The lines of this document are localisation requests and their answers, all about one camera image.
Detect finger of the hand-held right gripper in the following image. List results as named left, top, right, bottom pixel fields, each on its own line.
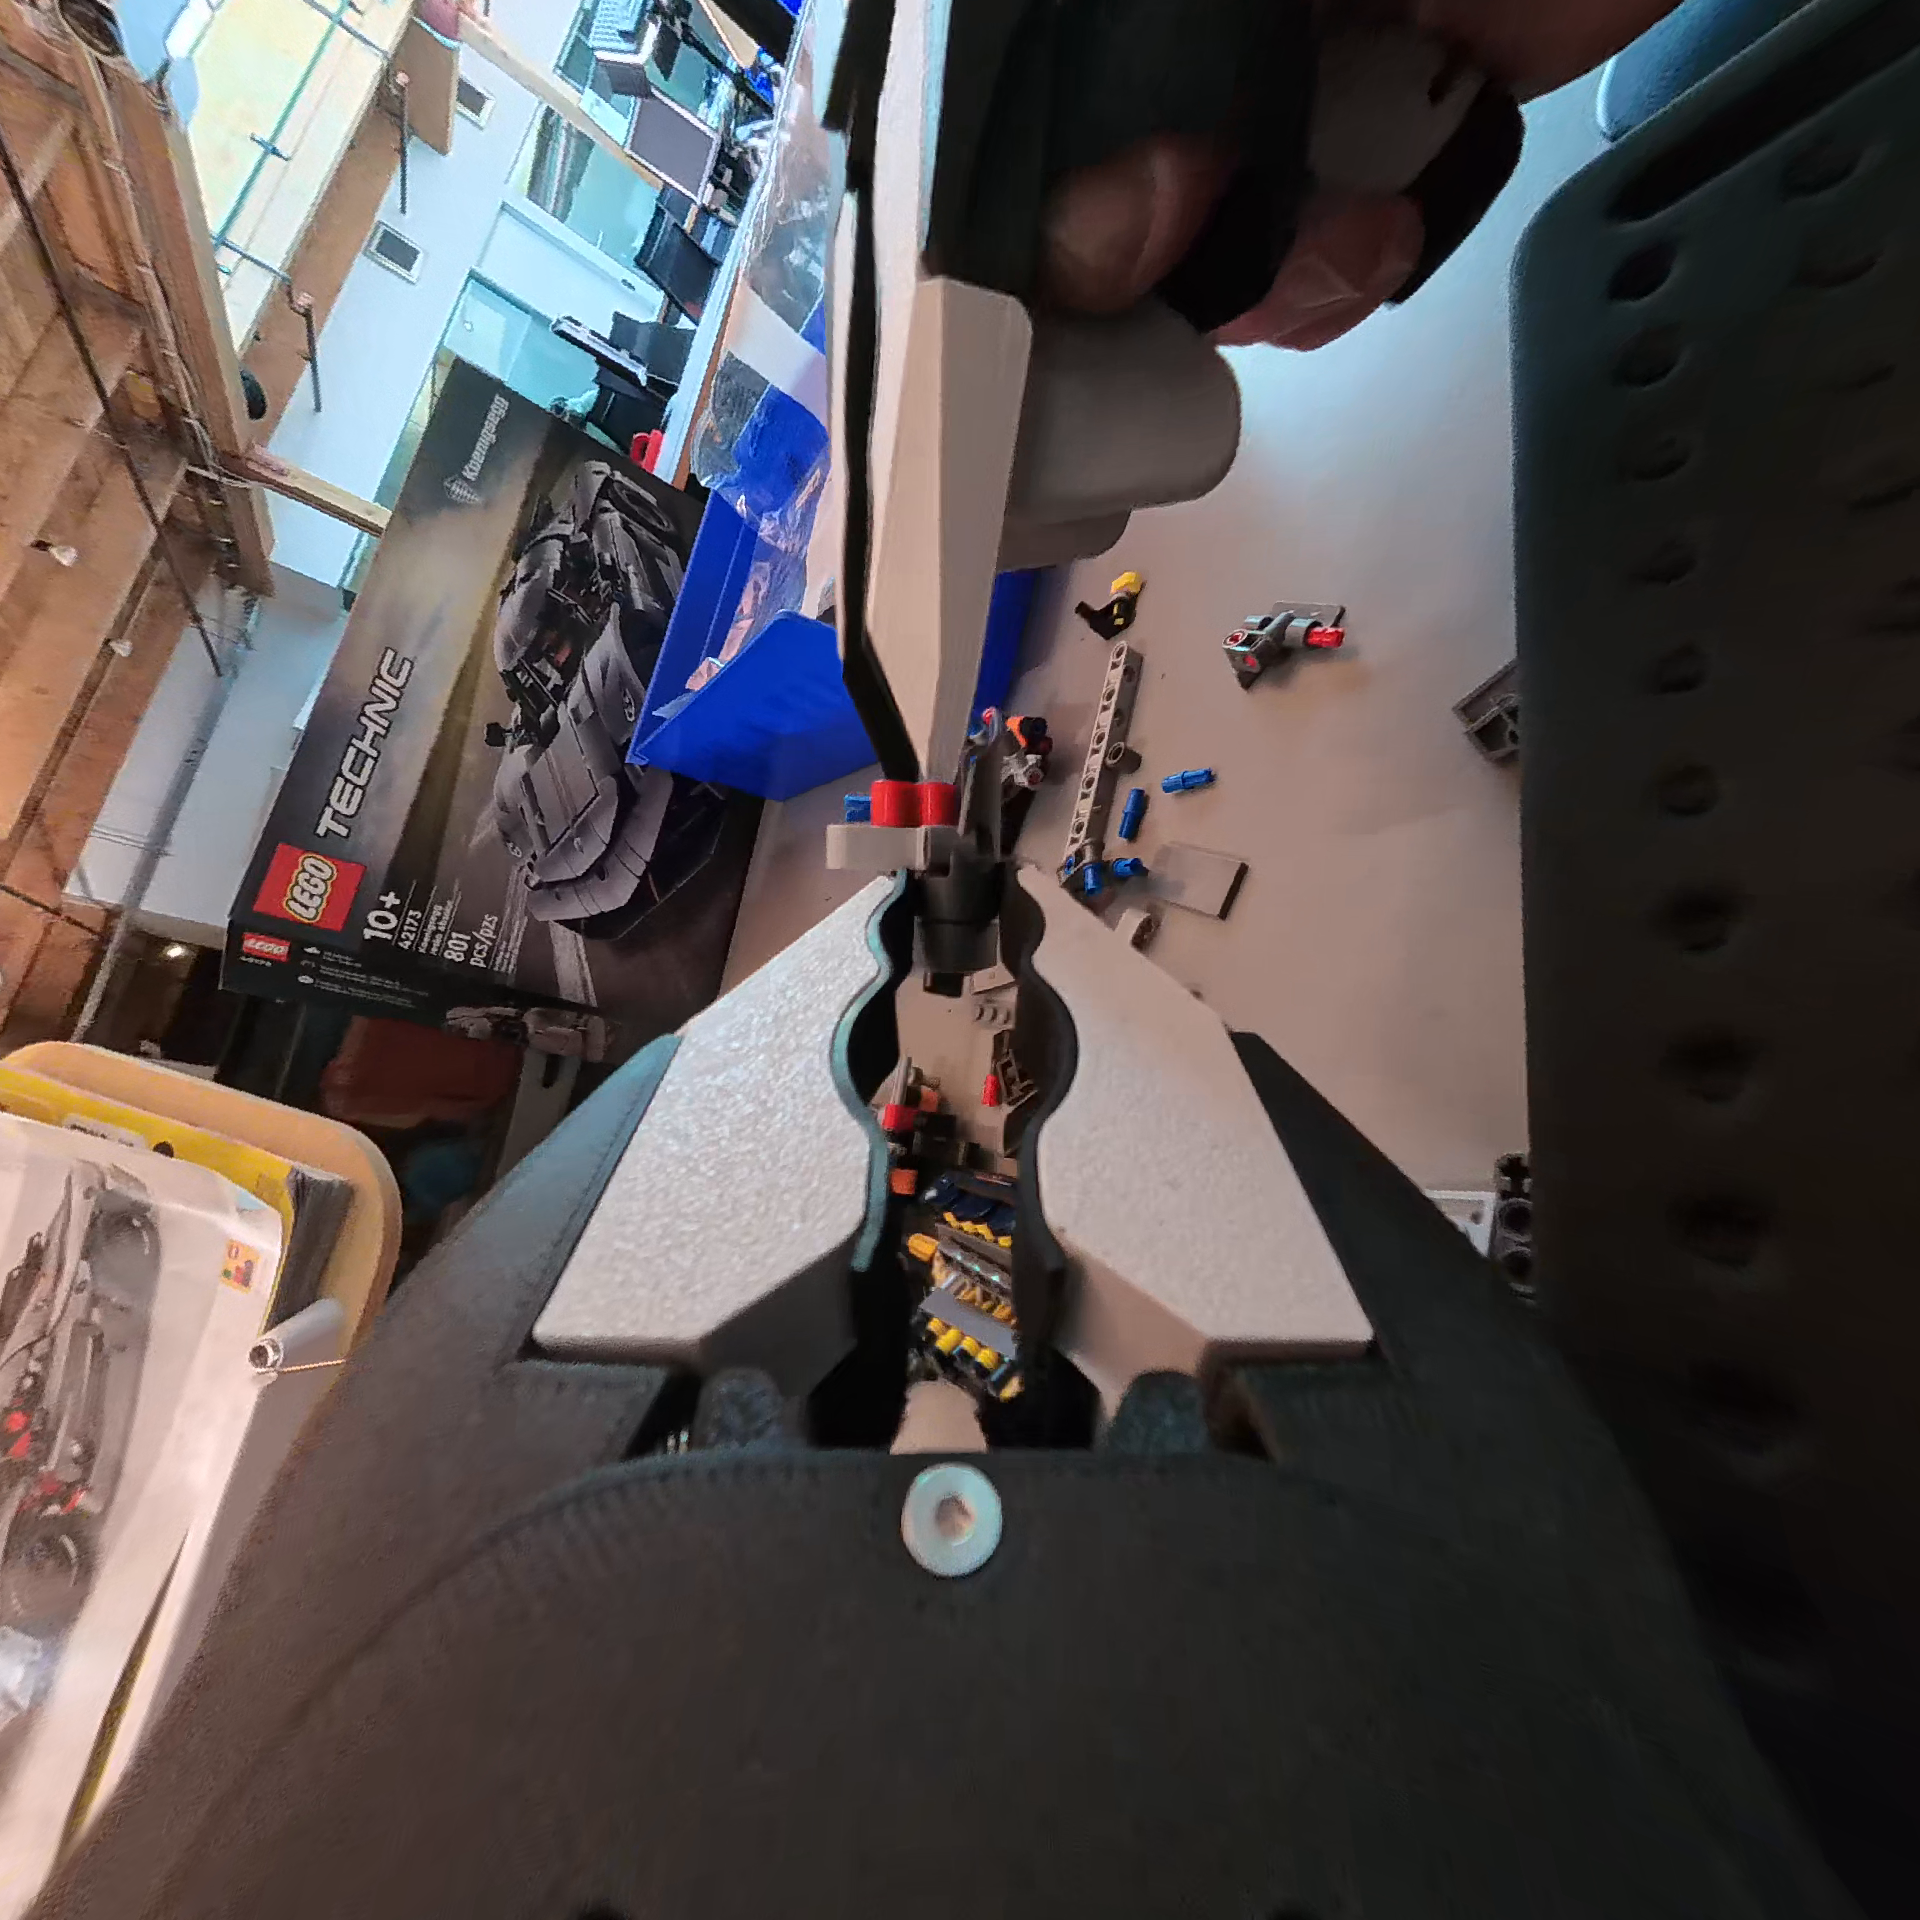
left=858, top=0, right=1036, bottom=794
left=821, top=37, right=923, bottom=786

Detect dark grey curved lego piece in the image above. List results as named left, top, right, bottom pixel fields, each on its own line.
left=905, top=736, right=1010, bottom=999

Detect lego instruction booklet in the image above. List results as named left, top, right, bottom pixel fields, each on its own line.
left=0, top=1071, right=355, bottom=1804

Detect grey lego engine block assembly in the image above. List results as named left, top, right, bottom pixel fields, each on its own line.
left=899, top=1184, right=1036, bottom=1405

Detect long light grey lego beam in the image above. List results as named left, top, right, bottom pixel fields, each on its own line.
left=1063, top=644, right=1142, bottom=879

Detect small dark grey lego bracket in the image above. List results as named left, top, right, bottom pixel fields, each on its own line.
left=1451, top=659, right=1523, bottom=764

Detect blue plastic bin with label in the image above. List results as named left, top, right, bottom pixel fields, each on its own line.
left=626, top=300, right=1040, bottom=806

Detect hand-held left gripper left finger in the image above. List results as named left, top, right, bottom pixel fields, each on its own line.
left=531, top=869, right=920, bottom=1448

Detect dark grey flat lego tile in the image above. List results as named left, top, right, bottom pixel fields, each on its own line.
left=1148, top=843, right=1251, bottom=918

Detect person's right hand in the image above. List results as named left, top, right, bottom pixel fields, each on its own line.
left=1043, top=133, right=1430, bottom=356

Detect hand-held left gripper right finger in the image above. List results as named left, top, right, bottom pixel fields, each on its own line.
left=1008, top=870, right=1378, bottom=1448

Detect black perforated panel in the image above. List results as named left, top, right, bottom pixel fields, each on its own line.
left=1508, top=0, right=1920, bottom=1920

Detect empty clear plastic bags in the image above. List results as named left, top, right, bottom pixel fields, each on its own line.
left=697, top=90, right=834, bottom=631

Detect lego set box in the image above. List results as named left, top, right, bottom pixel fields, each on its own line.
left=215, top=361, right=767, bottom=1052

